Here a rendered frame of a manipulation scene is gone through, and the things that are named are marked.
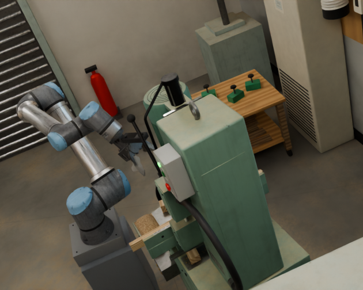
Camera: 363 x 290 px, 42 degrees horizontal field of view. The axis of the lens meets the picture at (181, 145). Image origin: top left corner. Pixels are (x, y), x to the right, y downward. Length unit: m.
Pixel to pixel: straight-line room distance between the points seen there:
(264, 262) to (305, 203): 1.49
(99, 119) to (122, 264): 0.98
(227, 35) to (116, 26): 1.21
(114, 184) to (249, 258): 0.99
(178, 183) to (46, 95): 1.27
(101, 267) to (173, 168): 1.29
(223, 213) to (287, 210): 1.71
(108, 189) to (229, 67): 2.02
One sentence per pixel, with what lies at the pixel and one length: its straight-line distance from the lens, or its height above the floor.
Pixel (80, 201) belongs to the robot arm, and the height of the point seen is 0.90.
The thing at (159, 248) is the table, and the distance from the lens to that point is 2.04.
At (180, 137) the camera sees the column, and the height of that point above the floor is 1.52.
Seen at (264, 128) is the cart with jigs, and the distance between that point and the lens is 3.73.
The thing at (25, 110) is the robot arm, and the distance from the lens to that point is 2.46.
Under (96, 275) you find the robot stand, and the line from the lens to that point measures 2.66.
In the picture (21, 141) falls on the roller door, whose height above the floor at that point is 0.13.
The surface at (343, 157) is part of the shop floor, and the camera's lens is 3.59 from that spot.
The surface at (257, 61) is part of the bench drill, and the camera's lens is 4.24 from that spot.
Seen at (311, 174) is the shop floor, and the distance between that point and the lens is 3.49.
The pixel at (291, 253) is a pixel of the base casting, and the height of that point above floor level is 0.80.
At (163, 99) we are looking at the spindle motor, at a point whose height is 1.50.
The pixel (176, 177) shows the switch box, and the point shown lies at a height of 1.42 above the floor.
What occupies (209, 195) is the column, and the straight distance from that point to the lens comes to 1.51.
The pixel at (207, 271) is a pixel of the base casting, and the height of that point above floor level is 0.80.
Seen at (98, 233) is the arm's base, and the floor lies 0.69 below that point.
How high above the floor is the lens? 2.29
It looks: 34 degrees down
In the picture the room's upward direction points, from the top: 21 degrees counter-clockwise
